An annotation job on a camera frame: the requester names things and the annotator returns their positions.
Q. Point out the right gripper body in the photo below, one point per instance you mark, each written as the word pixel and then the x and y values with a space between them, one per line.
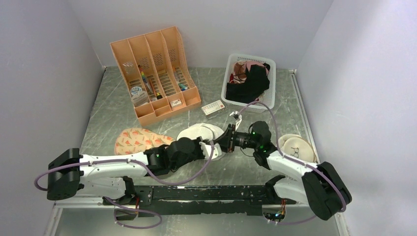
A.
pixel 241 139

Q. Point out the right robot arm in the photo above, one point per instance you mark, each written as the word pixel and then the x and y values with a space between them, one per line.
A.
pixel 317 185

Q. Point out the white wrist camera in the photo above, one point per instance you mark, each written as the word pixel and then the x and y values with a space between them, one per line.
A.
pixel 214 151
pixel 238 118

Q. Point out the white grey deli box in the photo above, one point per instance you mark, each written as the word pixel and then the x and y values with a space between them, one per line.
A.
pixel 213 108

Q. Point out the floral peach bra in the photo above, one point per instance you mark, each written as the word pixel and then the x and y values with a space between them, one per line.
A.
pixel 134 140

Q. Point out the white plastic basket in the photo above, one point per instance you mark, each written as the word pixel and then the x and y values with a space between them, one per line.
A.
pixel 267 98

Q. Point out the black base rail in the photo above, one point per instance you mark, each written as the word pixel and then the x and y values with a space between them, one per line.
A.
pixel 189 200

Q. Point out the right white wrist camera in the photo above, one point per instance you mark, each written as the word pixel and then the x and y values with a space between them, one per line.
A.
pixel 238 118

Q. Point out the small white staples box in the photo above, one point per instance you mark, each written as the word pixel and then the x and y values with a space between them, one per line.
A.
pixel 175 103

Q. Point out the beige bra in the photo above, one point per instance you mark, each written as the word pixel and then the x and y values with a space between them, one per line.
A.
pixel 296 146

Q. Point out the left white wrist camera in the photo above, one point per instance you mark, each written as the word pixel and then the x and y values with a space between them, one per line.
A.
pixel 214 151

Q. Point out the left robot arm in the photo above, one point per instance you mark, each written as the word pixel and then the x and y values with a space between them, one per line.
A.
pixel 72 173

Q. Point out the white mesh laundry bag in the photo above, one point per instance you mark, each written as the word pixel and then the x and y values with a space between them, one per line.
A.
pixel 208 132

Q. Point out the pink bra in basket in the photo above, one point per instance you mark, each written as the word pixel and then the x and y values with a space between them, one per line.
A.
pixel 238 74

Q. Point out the rainbow coloured pen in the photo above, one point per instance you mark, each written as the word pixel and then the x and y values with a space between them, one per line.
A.
pixel 146 83

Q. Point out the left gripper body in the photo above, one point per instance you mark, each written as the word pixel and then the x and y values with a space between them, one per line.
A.
pixel 197 154

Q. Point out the round patterned tape roll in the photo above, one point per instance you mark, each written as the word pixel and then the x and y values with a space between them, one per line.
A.
pixel 136 90

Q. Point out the orange plastic file organizer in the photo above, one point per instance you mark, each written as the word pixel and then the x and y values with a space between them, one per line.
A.
pixel 161 55

